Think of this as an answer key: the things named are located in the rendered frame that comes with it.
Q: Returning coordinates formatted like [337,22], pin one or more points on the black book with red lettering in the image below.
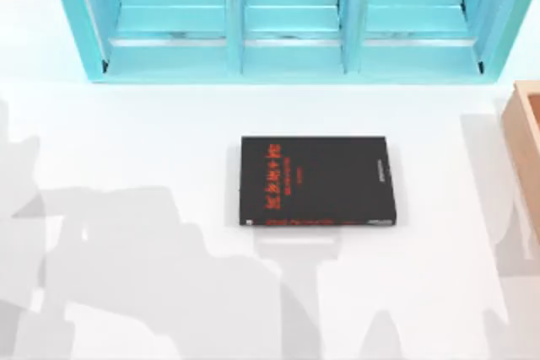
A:
[316,183]

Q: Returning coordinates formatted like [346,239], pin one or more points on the shallow salmon-coloured box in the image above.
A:
[525,141]

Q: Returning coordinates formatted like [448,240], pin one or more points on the light blue rack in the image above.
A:
[291,60]

